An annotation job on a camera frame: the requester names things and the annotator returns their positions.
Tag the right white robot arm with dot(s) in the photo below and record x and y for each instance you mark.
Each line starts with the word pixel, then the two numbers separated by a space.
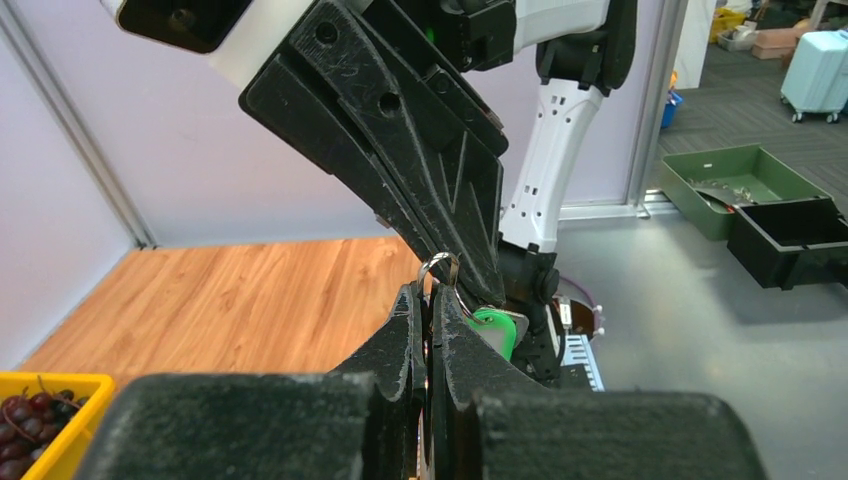
pixel 583 51

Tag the dark purple grape bunch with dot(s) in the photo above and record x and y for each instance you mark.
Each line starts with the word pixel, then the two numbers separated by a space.
pixel 30 423

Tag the left aluminium corner post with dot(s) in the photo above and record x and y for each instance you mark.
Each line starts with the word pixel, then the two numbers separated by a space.
pixel 42 76

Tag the black plastic bin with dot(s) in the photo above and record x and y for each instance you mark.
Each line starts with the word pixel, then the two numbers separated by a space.
pixel 791 243

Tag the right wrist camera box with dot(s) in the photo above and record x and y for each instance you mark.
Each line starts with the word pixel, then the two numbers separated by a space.
pixel 236 36

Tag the white slotted cable duct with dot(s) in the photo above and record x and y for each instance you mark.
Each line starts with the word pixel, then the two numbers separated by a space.
pixel 579 352

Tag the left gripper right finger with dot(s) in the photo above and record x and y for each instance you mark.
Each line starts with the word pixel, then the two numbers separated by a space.
pixel 487 420

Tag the right aluminium corner post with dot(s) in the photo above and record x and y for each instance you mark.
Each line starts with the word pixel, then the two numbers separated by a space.
pixel 659 62

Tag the green plastic bin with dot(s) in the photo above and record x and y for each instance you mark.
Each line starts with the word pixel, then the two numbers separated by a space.
pixel 705 185

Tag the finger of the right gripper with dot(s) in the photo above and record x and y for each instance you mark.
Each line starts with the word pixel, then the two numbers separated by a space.
pixel 373 124
pixel 343 30

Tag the aluminium corner post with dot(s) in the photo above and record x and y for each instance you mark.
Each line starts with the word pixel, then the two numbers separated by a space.
pixel 42 76
pixel 659 62

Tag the yellow plastic tray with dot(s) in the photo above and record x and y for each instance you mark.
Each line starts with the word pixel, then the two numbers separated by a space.
pixel 62 458

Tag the mint green suitcase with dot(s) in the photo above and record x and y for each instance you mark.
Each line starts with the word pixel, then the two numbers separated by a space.
pixel 816 79

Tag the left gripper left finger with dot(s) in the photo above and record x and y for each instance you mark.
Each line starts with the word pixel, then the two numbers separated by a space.
pixel 357 421

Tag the metal keyring with keys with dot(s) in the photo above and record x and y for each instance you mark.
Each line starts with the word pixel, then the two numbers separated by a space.
pixel 443 269

